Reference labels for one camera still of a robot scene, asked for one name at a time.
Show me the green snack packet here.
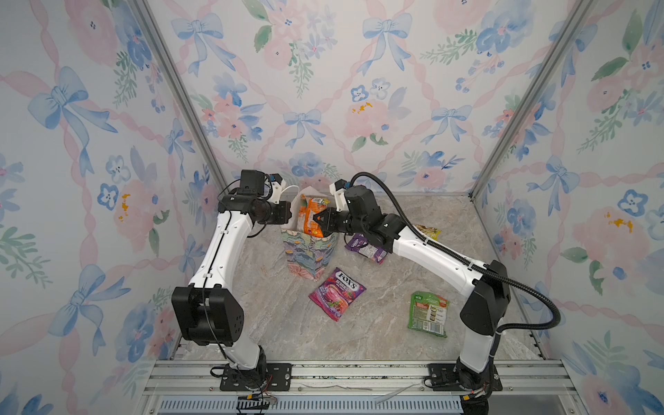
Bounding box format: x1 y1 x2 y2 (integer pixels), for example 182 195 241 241
407 292 449 338

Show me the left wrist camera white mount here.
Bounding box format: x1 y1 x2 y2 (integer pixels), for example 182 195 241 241
268 174 287 204

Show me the orange candy packet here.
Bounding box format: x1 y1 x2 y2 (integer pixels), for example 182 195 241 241
296 195 330 238

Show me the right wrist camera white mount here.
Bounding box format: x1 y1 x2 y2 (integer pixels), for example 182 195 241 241
330 179 349 212

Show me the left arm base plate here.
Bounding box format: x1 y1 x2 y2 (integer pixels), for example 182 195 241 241
220 363 293 393

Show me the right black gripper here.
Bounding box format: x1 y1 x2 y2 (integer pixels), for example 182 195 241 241
311 209 368 240

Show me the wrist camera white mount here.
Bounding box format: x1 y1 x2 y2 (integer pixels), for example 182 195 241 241
330 179 349 212
268 174 287 204

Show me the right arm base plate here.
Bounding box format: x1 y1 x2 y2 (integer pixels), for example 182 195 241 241
423 361 503 394

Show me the yellow snack packet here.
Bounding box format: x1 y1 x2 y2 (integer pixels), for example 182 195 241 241
415 224 442 241

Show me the purple snack packet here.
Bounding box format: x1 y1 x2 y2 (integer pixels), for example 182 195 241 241
345 233 388 265

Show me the floral paper gift bag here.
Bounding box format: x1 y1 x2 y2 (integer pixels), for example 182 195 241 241
280 187 338 281

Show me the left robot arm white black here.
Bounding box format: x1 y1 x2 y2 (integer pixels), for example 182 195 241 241
171 169 292 372

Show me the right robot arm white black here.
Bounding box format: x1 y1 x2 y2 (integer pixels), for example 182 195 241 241
314 185 511 391

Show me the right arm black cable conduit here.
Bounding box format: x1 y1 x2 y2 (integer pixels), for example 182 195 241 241
349 171 562 333

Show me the aluminium rail frame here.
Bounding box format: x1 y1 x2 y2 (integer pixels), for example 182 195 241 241
135 361 588 414

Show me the magenta Fox's candy packet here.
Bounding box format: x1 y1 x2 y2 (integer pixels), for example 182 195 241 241
309 268 366 322

